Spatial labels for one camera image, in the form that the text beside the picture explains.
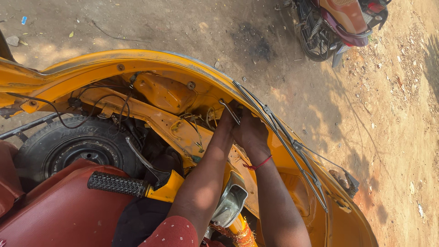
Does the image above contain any silver brake lever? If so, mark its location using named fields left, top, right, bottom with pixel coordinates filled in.
left=125, top=136, right=162, bottom=180

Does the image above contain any orange garland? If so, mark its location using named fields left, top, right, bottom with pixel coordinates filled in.
left=209, top=220, right=257, bottom=247

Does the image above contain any silver spanner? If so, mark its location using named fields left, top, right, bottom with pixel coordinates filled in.
left=218, top=98, right=241, bottom=125

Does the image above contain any maroon motorcycle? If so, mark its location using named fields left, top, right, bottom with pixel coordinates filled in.
left=274, top=0, right=392, bottom=68

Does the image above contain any red thread wristband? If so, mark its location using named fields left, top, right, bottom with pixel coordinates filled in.
left=242, top=155, right=273, bottom=171

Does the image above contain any black mirror on rod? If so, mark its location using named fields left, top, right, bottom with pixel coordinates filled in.
left=298, top=142, right=361, bottom=199

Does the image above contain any chrome headlight housing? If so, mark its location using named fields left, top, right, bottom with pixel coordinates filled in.
left=210, top=171, right=249, bottom=228

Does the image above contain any yellow auto rickshaw body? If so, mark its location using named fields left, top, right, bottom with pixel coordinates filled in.
left=0, top=49, right=378, bottom=247

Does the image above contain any black wiring loom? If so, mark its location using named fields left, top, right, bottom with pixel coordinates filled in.
left=7, top=72, right=141, bottom=136

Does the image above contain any black spare tyre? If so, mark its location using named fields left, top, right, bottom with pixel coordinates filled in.
left=13, top=115, right=146, bottom=187

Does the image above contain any black windscreen wiper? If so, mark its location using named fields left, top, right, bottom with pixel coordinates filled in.
left=232, top=80, right=329, bottom=214

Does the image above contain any yellow handlebar housing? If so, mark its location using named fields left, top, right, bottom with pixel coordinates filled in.
left=146, top=169, right=186, bottom=204

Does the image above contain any person's left hand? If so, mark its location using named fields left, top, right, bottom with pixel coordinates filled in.
left=219, top=102, right=241, bottom=138

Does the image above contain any red dotted sleeve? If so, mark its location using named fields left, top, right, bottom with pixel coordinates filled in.
left=138, top=215, right=200, bottom=247

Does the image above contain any red vinyl seat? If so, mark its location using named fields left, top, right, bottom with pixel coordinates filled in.
left=0, top=140, right=135, bottom=247

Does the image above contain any person's right hand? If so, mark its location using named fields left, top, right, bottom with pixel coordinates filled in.
left=233, top=108, right=272, bottom=160

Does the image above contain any black rubber handlebar grip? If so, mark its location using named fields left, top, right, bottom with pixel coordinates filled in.
left=87, top=171, right=150, bottom=198

